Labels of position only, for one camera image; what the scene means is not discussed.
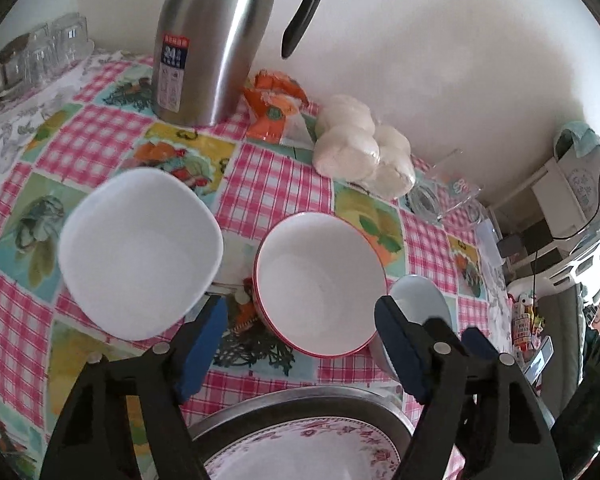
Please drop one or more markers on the floral rimmed round plate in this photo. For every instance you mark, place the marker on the floral rimmed round plate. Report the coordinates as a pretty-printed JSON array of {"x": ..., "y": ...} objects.
[{"x": 300, "y": 455}]

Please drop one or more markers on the strawberry print bowl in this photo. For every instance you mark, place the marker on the strawberry print bowl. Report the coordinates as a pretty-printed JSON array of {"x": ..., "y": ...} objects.
[{"x": 320, "y": 280}]

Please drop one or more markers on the white shelf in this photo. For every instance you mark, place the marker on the white shelf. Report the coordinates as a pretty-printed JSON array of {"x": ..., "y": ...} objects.
[{"x": 545, "y": 185}]

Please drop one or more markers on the grey leaf print tablecloth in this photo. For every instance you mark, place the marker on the grey leaf print tablecloth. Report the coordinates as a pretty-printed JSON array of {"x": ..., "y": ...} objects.
[{"x": 10, "y": 130}]

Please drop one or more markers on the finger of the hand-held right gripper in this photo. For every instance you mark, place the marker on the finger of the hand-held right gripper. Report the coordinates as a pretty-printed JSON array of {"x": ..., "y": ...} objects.
[
  {"x": 440, "y": 330},
  {"x": 477, "y": 344}
]

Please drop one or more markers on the white appliance box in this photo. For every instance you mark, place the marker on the white appliance box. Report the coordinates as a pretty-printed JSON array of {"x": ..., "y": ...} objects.
[{"x": 585, "y": 185}]

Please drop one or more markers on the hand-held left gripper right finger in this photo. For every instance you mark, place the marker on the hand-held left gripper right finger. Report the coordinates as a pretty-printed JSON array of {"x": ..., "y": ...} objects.
[{"x": 400, "y": 345}]

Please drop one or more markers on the stainless steel thermos jug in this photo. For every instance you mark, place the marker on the stainless steel thermos jug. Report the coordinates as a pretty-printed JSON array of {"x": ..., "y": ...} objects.
[{"x": 205, "y": 35}]

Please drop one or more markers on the white square bowl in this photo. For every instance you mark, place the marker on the white square bowl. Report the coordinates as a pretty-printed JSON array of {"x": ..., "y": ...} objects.
[{"x": 140, "y": 250}]

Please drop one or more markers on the glass teapot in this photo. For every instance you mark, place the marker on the glass teapot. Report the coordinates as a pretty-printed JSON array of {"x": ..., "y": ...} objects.
[{"x": 5, "y": 75}]

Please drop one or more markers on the smartphone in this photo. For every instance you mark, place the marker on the smartphone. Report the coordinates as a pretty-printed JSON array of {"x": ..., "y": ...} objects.
[{"x": 540, "y": 360}]

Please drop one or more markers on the grey sofa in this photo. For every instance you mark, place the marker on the grey sofa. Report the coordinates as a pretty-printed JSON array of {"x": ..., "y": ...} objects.
[{"x": 560, "y": 320}]

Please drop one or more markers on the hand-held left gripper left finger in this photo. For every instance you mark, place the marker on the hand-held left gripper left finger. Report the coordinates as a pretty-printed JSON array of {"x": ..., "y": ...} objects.
[{"x": 202, "y": 345}]

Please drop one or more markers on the bag of steamed buns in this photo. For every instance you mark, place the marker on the bag of steamed buns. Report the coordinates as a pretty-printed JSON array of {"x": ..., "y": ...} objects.
[{"x": 360, "y": 150}]

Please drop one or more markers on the small pale blue bowl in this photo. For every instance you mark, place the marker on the small pale blue bowl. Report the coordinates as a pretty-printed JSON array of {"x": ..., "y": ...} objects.
[{"x": 420, "y": 300}]

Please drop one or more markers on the glass measuring cup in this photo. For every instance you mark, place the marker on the glass measuring cup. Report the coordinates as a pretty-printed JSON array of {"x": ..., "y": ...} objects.
[{"x": 455, "y": 180}]

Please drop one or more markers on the orange snack packet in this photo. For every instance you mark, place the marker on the orange snack packet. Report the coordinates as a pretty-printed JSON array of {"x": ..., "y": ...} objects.
[{"x": 272, "y": 105}]

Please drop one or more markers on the glass ashtray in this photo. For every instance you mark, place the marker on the glass ashtray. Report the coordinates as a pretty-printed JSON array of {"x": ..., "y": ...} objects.
[{"x": 425, "y": 202}]

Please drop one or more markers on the clear plastic container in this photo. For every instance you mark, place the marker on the clear plastic container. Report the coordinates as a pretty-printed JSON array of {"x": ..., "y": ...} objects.
[{"x": 490, "y": 245}]

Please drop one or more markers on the colourful snack packets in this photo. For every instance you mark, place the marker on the colourful snack packets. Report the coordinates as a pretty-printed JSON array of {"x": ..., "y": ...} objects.
[{"x": 522, "y": 320}]

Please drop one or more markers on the pink checkered tablecloth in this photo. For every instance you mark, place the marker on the pink checkered tablecloth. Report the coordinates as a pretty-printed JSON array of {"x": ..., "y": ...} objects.
[{"x": 275, "y": 180}]

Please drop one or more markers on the teal cloth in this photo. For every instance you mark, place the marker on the teal cloth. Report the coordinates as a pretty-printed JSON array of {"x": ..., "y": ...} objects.
[{"x": 582, "y": 135}]

